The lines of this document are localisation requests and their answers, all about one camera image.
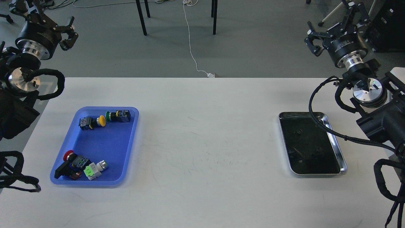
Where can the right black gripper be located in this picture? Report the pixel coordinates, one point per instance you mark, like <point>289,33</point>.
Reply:
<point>344,44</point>

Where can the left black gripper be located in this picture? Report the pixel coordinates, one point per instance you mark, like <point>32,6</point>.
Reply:
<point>42,33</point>

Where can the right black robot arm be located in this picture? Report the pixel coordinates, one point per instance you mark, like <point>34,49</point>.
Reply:
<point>379,100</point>

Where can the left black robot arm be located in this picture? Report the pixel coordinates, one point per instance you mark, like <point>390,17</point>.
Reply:
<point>20,65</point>

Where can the white chair base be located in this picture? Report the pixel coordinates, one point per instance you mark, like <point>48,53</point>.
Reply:
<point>329,13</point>

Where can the black equipment cart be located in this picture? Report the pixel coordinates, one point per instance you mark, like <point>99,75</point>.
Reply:
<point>386,31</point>

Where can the black table leg left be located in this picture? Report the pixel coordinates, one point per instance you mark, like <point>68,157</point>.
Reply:
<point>140,13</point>

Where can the black table leg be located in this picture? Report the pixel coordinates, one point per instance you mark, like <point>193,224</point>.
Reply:
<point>214,8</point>
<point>140,13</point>

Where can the silver metal tray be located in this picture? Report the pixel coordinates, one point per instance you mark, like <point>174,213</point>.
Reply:
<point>311,151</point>

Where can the black table leg right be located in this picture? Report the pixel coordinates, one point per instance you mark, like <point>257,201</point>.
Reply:
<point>214,8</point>

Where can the blue plastic tray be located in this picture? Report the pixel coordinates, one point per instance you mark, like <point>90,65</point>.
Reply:
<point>112,143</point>

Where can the red emergency stop button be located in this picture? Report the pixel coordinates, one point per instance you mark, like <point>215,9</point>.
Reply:
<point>73,165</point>

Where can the yellow push button switch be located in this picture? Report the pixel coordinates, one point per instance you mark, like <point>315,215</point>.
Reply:
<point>89,123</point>

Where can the green push button switch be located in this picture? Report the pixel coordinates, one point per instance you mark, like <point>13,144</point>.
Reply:
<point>122,116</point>

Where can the white green selector switch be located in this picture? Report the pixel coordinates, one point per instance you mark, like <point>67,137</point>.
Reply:
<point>94,170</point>

